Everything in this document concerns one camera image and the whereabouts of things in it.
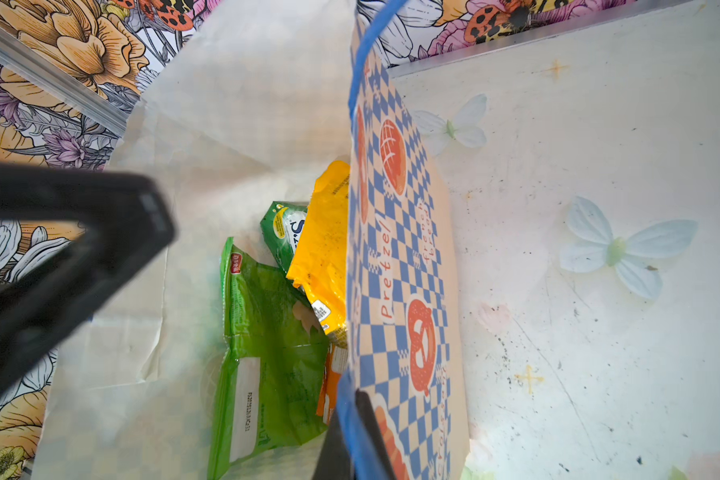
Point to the green chips snack bag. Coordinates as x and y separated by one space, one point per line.
272 371

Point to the orange white snack bag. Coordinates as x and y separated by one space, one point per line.
334 367

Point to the blue checkered paper bag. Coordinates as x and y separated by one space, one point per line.
252 111

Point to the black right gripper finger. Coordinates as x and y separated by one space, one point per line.
353 447

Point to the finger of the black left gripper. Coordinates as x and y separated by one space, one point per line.
127 224

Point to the yellow snack bag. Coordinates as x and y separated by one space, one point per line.
319 263

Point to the aluminium corner post left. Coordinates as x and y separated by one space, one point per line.
23 61

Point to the green Fox's candy bag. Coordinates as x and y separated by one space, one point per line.
282 226

